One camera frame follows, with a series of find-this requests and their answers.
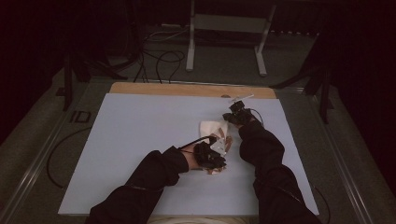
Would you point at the black stand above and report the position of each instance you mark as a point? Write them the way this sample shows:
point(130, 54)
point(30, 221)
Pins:
point(68, 81)
point(323, 87)

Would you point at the light blue mat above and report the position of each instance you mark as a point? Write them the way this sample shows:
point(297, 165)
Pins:
point(130, 149)

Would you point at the aluminium rail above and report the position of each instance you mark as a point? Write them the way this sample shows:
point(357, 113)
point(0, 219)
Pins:
point(37, 168)
point(339, 161)

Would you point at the white power strip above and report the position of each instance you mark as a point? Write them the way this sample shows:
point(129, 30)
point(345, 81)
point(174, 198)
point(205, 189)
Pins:
point(171, 25)

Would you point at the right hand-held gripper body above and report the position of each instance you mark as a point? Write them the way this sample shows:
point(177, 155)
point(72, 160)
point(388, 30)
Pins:
point(241, 109)

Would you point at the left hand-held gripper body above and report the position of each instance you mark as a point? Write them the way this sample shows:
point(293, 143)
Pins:
point(208, 152)

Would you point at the white metal stand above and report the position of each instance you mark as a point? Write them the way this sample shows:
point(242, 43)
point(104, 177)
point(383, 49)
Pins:
point(229, 23)

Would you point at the person's left hand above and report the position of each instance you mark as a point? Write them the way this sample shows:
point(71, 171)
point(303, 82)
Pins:
point(192, 160)

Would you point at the cream baby bodysuit brown trim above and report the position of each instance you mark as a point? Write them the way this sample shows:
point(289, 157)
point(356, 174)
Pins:
point(211, 127)

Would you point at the person's right hand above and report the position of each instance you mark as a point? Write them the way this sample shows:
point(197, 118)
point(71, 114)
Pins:
point(241, 125)

